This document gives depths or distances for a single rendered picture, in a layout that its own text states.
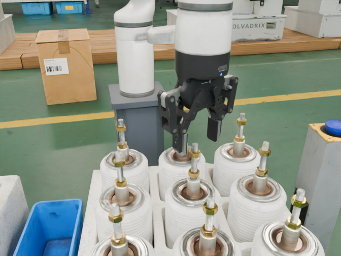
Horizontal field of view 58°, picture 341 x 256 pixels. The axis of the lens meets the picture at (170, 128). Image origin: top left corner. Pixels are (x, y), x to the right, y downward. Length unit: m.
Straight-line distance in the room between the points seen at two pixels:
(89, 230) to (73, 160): 0.56
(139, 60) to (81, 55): 0.80
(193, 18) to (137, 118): 0.45
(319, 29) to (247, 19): 0.65
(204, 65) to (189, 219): 0.25
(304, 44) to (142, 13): 2.10
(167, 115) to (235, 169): 0.26
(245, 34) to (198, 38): 2.14
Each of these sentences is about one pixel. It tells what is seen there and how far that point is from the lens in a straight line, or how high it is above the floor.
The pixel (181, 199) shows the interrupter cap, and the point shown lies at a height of 0.25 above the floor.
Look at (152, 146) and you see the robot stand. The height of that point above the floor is 0.16.
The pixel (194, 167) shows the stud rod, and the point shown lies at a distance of 0.51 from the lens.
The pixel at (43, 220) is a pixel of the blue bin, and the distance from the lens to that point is 0.81.
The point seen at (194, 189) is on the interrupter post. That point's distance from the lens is 0.53.
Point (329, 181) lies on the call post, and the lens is 0.69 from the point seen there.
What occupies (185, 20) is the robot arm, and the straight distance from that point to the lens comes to 0.40.
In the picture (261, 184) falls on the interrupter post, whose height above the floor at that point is 0.27.
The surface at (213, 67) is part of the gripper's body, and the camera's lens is 0.41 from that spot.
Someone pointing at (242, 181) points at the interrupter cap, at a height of 0.25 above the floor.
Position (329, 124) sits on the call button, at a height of 0.33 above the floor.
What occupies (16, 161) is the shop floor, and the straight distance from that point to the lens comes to 1.20.
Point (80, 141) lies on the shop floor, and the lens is 1.24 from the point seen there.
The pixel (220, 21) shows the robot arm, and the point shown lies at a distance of 0.40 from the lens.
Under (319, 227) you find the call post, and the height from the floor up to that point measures 0.10.
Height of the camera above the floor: 0.59
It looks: 27 degrees down
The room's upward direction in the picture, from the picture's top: straight up
